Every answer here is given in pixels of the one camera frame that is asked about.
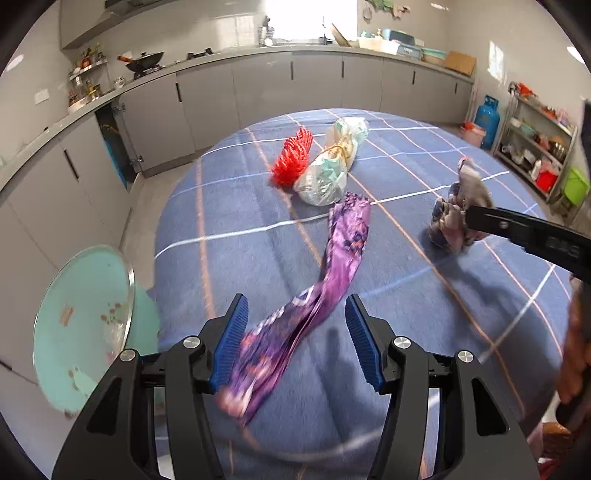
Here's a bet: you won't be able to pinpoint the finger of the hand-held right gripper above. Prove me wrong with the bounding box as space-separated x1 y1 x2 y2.
466 205 546 252

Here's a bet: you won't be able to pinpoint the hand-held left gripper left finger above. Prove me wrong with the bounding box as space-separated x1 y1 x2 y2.
52 293 250 480

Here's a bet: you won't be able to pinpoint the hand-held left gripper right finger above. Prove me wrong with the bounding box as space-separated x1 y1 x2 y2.
345 294 541 480

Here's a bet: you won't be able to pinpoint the grey plastic bag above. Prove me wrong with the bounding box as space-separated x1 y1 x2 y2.
427 157 495 254

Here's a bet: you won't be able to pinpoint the purple snack wrapper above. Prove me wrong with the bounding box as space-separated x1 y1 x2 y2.
217 191 372 425

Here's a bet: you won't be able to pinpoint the teal plastic basin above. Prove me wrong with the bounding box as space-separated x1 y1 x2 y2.
32 244 160 416

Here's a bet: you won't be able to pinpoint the person's right hand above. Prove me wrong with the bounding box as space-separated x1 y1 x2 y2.
556 277 591 407

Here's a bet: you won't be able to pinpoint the green plastic bucket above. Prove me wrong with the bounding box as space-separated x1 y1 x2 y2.
561 168 591 206

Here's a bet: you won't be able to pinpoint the metal shelf rack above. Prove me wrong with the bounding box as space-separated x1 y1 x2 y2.
496 83 578 204

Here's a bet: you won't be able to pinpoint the pink plastic bin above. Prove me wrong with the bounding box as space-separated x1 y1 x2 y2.
463 122 487 147

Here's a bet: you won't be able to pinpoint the blue gas cylinder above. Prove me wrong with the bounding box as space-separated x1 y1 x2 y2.
475 95 501 139

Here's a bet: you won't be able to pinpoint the cardboard box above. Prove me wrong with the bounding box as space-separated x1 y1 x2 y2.
442 50 477 78

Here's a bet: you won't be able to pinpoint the white tied plastic bag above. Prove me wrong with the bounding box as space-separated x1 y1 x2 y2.
294 117 370 207

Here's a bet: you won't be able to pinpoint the red foam net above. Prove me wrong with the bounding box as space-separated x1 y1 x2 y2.
270 127 315 189

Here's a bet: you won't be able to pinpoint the teal storage box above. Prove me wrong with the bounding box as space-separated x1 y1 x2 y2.
381 28 423 58

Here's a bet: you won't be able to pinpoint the white plastic box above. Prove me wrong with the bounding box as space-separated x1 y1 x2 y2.
358 37 400 55

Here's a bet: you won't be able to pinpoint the grey kitchen counter cabinets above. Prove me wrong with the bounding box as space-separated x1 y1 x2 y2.
0 46 476 296

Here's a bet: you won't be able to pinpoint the bright window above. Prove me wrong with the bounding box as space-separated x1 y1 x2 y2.
265 0 358 44

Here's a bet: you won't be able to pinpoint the black wok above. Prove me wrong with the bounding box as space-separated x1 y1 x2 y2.
117 52 165 75

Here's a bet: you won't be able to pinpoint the metal utensil holder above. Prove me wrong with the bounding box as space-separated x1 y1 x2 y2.
257 16 276 48

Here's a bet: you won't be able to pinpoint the wall hook decoration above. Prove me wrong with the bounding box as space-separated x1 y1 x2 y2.
362 0 411 21

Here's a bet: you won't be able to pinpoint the wall spice rack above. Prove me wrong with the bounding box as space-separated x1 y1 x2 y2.
67 44 109 112

